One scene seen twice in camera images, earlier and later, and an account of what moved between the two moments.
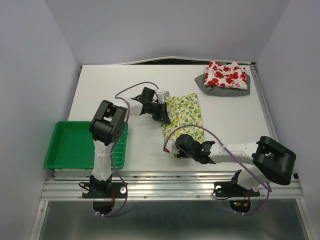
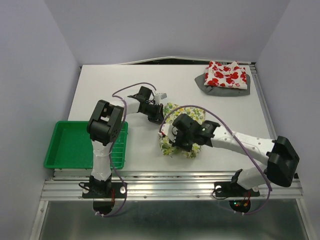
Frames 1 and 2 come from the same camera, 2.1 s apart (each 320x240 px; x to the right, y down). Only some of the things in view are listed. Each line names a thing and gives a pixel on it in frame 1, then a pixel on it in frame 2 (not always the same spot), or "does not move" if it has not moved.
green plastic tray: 72,146 does not move
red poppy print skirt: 231,75 does not move
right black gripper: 181,154 -> 187,147
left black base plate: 104,190 does not move
